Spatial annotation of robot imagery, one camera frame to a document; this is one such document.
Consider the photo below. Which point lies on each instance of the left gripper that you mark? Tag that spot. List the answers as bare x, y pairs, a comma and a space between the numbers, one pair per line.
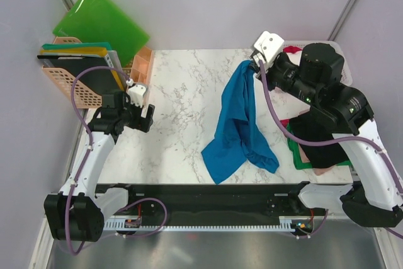
143, 123

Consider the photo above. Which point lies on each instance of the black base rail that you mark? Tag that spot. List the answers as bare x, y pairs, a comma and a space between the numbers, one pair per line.
197, 204

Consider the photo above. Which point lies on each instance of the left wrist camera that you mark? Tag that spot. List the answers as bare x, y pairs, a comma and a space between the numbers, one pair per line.
137, 94

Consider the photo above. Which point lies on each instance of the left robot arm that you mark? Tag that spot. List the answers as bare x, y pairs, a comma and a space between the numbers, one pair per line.
75, 213

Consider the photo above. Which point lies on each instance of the yellow folder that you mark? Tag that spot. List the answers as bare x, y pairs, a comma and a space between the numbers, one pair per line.
84, 51

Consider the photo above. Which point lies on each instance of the pink folded t-shirt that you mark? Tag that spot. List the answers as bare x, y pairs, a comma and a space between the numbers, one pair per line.
321, 171

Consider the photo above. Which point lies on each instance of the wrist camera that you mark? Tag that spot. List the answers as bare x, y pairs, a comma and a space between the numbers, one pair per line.
266, 48
137, 94

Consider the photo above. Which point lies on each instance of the red t-shirt in basket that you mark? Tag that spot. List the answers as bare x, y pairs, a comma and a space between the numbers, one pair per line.
291, 49

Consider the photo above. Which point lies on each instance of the white cable duct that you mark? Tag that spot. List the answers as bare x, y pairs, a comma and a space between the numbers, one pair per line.
126, 224

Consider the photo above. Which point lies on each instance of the black folded t-shirt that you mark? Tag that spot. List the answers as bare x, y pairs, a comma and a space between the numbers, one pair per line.
340, 155

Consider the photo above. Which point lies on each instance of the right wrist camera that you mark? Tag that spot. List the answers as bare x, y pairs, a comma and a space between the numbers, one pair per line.
266, 48

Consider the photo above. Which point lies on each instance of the green plastic board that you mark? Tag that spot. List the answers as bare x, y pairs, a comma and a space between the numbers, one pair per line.
103, 21

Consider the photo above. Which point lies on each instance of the red folded t-shirt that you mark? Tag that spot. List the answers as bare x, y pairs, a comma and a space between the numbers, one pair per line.
285, 124

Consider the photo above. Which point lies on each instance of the orange file rack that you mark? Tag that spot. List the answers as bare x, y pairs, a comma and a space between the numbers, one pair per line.
84, 97

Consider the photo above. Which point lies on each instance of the teal folder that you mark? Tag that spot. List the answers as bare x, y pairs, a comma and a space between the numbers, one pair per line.
54, 46

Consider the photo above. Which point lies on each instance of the white plastic basket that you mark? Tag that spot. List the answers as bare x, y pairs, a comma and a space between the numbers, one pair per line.
346, 77

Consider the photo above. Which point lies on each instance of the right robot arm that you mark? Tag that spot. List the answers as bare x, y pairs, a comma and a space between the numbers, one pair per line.
375, 200

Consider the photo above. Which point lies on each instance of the blue t-shirt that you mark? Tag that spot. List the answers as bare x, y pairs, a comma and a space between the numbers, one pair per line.
237, 138

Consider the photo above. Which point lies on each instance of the green folded t-shirt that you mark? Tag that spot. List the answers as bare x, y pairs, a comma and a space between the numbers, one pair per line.
297, 159

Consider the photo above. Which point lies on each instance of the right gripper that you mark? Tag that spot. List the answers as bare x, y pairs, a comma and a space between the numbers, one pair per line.
255, 62

